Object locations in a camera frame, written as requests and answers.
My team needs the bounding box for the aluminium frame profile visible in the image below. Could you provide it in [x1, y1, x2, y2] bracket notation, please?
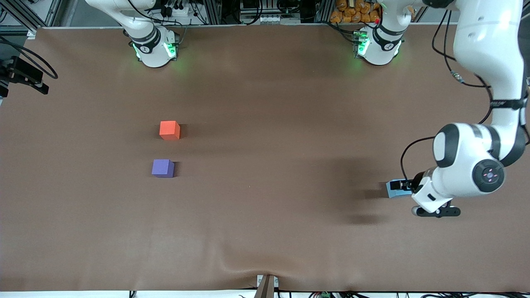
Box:
[0, 0, 79, 36]

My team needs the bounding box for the black arm strap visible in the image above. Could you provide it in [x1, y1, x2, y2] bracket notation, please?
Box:
[490, 98, 529, 111]

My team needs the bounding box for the orange foam block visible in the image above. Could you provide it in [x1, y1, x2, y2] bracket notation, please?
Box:
[159, 120, 181, 140]

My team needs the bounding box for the white power strip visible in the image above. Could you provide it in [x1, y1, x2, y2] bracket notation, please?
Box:
[161, 0, 199, 19]

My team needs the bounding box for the long black arm cable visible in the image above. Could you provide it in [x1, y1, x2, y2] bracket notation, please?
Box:
[431, 8, 495, 125]

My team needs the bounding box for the light blue foam block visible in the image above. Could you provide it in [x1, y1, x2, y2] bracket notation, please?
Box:
[386, 179, 413, 199]

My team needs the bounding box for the purple foam block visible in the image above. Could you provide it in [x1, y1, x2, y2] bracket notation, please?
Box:
[152, 159, 175, 178]

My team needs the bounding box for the pile of orange packets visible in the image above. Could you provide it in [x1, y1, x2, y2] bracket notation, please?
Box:
[330, 0, 382, 24]

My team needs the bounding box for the brown table cover sheet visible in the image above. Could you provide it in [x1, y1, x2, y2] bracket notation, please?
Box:
[0, 24, 530, 292]

